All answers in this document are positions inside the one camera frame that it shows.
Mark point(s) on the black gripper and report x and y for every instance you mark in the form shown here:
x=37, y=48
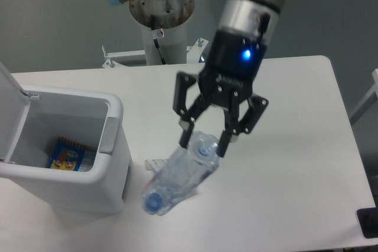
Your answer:
x=233, y=66

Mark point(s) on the clear plastic water bottle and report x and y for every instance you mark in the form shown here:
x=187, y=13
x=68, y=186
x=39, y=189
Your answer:
x=183, y=172

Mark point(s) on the white paper carton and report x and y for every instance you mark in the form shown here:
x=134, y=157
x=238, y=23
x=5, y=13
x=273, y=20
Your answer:
x=153, y=166

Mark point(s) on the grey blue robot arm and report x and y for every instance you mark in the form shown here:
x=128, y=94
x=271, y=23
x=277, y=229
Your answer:
x=243, y=34

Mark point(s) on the white plastic trash can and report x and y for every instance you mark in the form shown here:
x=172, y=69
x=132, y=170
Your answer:
x=90, y=118

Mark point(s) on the white trash can lid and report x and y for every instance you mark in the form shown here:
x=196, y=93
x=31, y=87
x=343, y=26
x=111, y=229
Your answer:
x=15, y=105

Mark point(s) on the blue yellow snack wrapper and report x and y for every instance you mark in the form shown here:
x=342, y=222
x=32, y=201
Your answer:
x=72, y=156

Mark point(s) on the black device at table edge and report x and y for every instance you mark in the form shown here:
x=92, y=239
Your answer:
x=368, y=221

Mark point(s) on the white metal base frame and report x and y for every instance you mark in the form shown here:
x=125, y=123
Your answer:
x=196, y=53

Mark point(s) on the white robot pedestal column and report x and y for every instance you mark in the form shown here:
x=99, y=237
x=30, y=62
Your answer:
x=163, y=26

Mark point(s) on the white frame at right edge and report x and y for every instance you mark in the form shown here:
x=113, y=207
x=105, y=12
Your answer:
x=366, y=102

